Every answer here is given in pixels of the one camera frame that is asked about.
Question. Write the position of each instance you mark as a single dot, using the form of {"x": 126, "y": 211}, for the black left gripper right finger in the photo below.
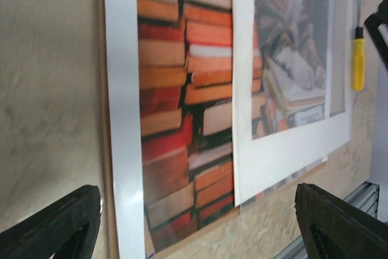
{"x": 330, "y": 233}

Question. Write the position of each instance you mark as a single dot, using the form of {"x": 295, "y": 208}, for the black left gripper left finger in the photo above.
{"x": 68, "y": 228}

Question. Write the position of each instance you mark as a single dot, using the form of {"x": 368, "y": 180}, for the white mat board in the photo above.
{"x": 259, "y": 164}

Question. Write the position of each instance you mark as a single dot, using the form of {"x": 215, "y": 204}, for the aluminium rail front beam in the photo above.
{"x": 364, "y": 200}

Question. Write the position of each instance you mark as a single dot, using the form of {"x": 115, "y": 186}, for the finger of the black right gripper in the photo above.
{"x": 376, "y": 25}

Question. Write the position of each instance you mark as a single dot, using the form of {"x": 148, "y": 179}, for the yellow black pen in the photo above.
{"x": 358, "y": 52}

